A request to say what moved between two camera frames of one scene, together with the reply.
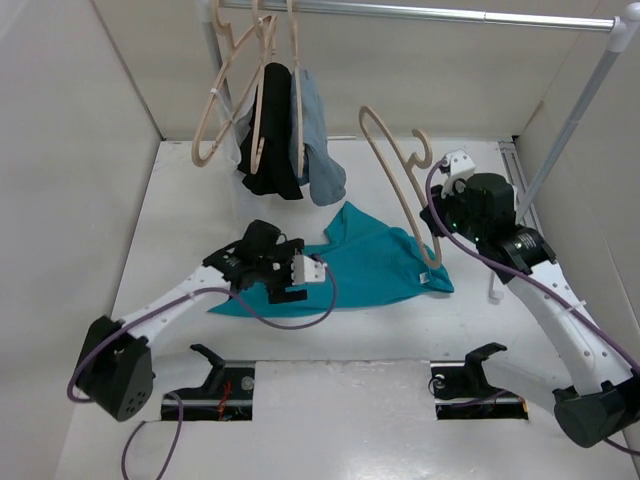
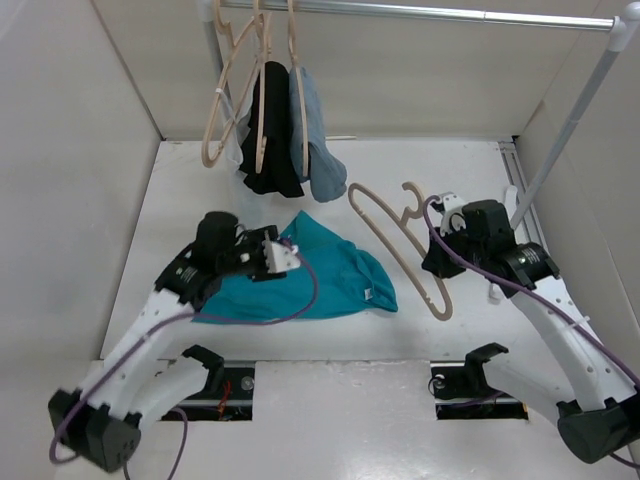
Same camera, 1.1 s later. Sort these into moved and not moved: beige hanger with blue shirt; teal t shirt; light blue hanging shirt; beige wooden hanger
Moved: beige wooden hanger; teal t shirt
Not moved: beige hanger with blue shirt; light blue hanging shirt
